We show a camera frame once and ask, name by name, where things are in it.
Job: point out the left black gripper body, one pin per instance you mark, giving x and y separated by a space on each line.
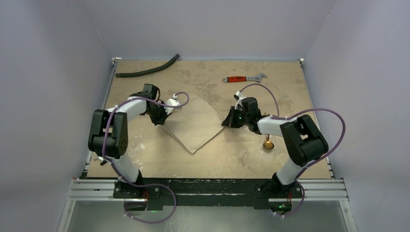
158 114

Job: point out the black foam tube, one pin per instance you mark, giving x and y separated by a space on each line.
149 71

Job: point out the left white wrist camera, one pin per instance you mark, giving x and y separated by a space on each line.
172 104

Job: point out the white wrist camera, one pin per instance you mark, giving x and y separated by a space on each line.
238 96
172 104

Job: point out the left aluminium side rail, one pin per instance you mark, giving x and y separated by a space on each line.
101 76

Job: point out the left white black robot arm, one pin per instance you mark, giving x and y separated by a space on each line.
108 135

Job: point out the red handled adjustable wrench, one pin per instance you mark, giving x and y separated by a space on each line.
234 79

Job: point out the aluminium side rail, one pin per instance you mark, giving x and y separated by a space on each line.
322 77
101 76

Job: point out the beige cloth napkin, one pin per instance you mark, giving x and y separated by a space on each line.
194 124

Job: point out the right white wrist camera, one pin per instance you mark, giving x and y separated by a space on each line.
238 96

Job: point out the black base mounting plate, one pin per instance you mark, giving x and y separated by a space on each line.
160 192

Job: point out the aluminium front rail frame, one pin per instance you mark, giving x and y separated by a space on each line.
314 190

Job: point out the right aluminium side rail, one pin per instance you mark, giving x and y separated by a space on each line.
322 77

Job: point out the gold spoon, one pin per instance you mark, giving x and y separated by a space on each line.
268 144

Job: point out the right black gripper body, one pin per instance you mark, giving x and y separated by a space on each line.
232 116

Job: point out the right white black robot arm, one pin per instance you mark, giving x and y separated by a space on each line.
303 140

